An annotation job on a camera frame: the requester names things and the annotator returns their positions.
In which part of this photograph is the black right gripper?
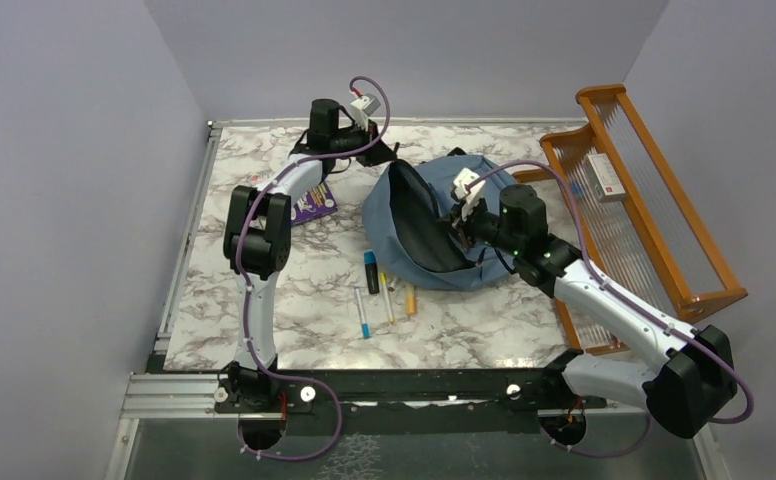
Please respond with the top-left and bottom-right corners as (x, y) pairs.
(435, 195), (522, 257)

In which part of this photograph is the blue student backpack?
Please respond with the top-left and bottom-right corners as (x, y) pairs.
(361, 154), (512, 291)

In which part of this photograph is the purple activity book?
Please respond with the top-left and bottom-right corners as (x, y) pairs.
(291, 182), (338, 226)

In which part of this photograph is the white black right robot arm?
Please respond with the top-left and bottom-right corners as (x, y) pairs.
(448, 180), (745, 438)

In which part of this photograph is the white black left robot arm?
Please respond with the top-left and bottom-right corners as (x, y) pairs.
(223, 94), (396, 411)

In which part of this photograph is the orange highlighter marker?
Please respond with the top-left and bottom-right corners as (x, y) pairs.
(405, 284), (418, 316)

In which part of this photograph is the black blue highlighter marker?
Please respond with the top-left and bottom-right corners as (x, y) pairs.
(363, 250), (381, 295)

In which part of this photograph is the yellow capped white pen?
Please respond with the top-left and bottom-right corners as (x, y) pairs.
(379, 272), (395, 325)

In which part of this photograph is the white red small box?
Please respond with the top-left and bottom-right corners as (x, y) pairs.
(585, 153), (627, 203)

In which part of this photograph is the blue capped white pen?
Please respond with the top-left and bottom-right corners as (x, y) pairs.
(354, 286), (370, 339)

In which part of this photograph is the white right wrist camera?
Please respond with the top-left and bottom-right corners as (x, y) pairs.
(452, 168), (486, 221)

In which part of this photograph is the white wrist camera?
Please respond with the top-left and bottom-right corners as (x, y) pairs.
(347, 94), (382, 130)
(452, 168), (486, 221)

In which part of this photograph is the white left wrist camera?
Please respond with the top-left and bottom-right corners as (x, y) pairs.
(347, 94), (382, 130)

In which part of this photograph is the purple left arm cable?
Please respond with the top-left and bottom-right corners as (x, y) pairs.
(234, 75), (392, 464)

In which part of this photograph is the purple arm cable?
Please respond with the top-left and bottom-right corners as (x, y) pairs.
(234, 75), (392, 464)
(471, 160), (755, 460)

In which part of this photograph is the wooden wire rack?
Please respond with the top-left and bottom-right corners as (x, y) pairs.
(540, 84), (748, 324)

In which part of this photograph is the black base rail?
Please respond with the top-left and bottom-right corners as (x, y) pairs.
(145, 354), (608, 439)

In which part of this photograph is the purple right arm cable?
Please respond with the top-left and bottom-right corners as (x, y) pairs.
(471, 160), (755, 460)

